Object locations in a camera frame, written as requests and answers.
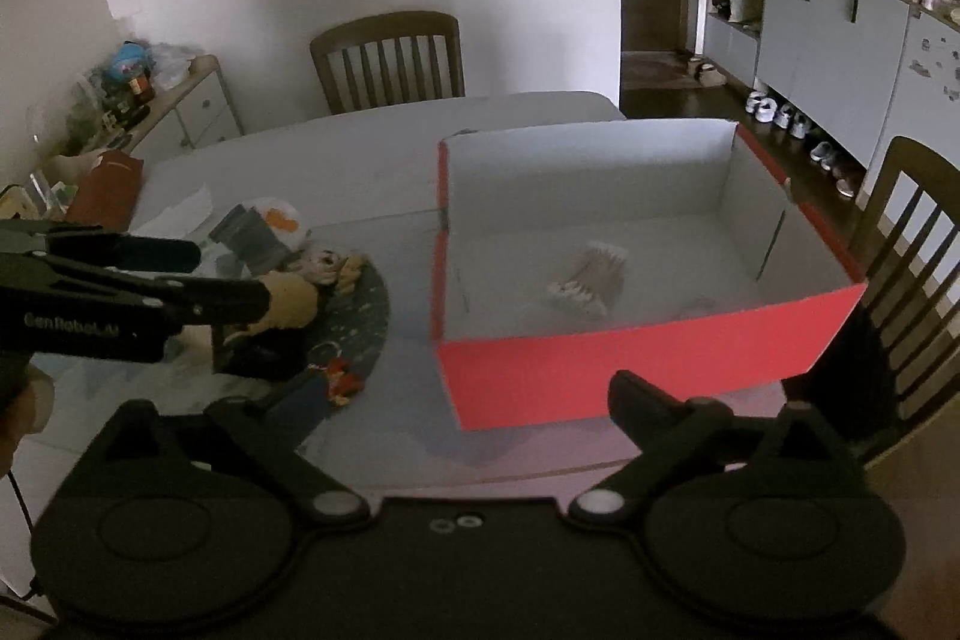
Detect yellow plush doll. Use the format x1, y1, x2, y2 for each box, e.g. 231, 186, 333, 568
223, 244, 370, 344

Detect blue toy on cabinet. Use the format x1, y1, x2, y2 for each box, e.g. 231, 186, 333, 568
99, 41, 153, 85

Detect orange white packet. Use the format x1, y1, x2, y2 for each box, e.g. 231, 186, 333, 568
208, 197, 308, 276

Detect round koi pattern mat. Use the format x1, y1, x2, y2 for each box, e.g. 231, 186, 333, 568
170, 248, 392, 410

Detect red envelope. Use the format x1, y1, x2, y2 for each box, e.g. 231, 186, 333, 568
65, 149, 145, 232

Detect far dark wooden chair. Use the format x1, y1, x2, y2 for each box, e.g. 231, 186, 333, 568
309, 11, 467, 115

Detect dark wooden chair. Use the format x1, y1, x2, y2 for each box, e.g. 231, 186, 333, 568
782, 136, 958, 464
309, 11, 467, 115

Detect white wall cabinet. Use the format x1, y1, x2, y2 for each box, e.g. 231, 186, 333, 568
704, 0, 960, 178

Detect red cardboard box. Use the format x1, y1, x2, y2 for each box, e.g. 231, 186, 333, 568
431, 119, 866, 431

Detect white drawer cabinet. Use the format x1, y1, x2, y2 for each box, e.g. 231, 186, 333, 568
107, 55, 244, 167

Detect right dark wooden chair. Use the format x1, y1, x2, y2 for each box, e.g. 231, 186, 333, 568
782, 136, 958, 464

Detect white toy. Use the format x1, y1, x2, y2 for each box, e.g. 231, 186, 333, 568
524, 241, 630, 320

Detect white paper sheet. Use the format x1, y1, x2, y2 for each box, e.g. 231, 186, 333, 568
132, 184, 213, 241

